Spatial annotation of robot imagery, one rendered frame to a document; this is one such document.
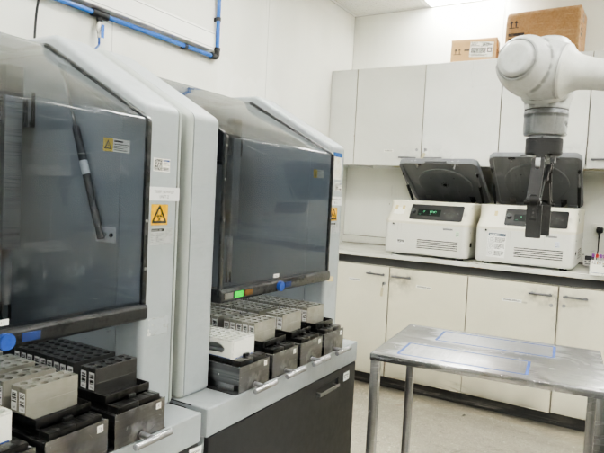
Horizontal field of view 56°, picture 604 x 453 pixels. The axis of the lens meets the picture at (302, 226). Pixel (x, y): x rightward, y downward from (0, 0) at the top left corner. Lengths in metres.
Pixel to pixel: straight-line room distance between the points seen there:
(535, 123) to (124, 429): 1.05
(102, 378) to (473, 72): 3.27
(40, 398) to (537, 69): 1.08
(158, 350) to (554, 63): 1.02
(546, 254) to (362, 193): 1.61
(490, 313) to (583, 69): 2.61
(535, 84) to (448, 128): 2.87
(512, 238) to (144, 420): 2.72
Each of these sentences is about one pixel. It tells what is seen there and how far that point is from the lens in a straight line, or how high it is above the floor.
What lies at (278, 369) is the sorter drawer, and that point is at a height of 0.76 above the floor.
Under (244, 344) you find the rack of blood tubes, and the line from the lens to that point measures 1.57.
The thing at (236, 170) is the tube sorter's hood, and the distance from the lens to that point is 1.53.
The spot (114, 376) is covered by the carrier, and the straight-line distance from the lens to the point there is 1.30.
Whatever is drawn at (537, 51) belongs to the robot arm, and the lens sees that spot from 1.14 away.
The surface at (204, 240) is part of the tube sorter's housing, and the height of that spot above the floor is 1.13.
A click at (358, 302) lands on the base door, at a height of 0.55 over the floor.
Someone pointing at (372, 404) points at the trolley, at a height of 0.67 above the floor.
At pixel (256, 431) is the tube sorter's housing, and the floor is 0.61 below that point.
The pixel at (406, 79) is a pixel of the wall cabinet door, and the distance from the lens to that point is 4.17.
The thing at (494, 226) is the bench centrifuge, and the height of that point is 1.13.
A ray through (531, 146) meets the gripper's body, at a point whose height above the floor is 1.38.
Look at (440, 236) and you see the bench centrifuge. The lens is 3.68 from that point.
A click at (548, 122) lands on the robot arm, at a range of 1.31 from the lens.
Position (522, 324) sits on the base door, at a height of 0.57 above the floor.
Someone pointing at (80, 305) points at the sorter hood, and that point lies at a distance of 1.20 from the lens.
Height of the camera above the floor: 1.25
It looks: 3 degrees down
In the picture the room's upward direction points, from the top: 3 degrees clockwise
